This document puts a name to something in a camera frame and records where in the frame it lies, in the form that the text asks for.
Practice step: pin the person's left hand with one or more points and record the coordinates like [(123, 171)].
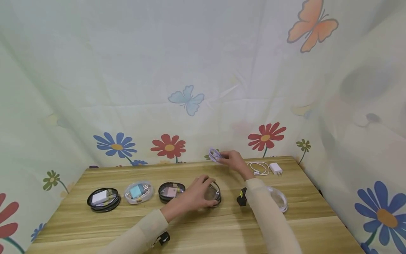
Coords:
[(190, 199)]

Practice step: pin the person's right hand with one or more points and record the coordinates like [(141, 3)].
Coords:
[(236, 162)]

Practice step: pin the person's left thumb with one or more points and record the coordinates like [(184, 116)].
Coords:
[(212, 204)]

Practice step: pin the person's left fingers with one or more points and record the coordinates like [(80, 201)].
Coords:
[(200, 180)]

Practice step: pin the person's right fingers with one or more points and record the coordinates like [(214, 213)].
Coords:
[(225, 158)]

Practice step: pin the black oval storage case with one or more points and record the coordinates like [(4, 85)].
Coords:
[(171, 192), (103, 199), (213, 192)]

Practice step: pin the person's right forearm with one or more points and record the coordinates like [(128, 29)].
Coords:
[(271, 218)]

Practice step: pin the person's left forearm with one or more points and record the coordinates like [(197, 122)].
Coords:
[(139, 234)]

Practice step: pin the black wrist band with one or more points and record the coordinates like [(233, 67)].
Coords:
[(164, 238), (242, 197)]

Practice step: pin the pink charger plug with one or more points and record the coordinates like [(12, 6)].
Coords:
[(170, 192)]

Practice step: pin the white charger plug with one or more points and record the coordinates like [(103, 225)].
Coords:
[(275, 168), (100, 197)]

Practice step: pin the clear oval storage case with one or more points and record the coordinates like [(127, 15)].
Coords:
[(139, 192), (281, 199)]

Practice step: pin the light blue charger plug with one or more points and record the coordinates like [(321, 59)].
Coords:
[(136, 191)]

